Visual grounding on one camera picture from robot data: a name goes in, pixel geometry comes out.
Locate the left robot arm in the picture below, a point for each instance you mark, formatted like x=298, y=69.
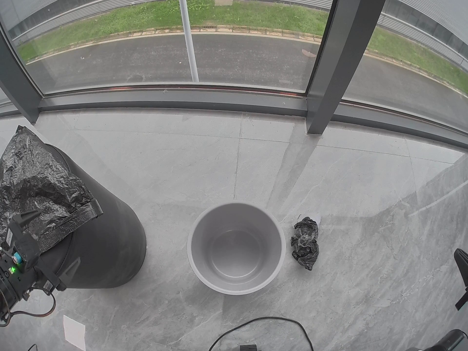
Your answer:
x=9, y=291

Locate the dark grey round chair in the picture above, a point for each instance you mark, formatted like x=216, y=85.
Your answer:
x=109, y=240

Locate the window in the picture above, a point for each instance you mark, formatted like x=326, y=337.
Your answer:
x=343, y=49

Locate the small black box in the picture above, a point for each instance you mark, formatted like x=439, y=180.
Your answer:
x=248, y=347

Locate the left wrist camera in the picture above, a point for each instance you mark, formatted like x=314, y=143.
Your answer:
x=22, y=254

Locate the black plastic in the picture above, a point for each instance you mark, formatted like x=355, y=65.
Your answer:
x=305, y=243

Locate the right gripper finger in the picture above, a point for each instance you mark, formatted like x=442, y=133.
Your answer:
x=463, y=303
x=462, y=263

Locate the black plastic bag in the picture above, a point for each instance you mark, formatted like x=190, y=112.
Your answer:
x=36, y=181

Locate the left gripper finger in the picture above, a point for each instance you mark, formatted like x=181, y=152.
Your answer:
x=67, y=274
x=27, y=219

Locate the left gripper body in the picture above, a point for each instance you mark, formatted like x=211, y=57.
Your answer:
x=45, y=272

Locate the white trash bin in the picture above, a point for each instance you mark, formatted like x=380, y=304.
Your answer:
x=237, y=232

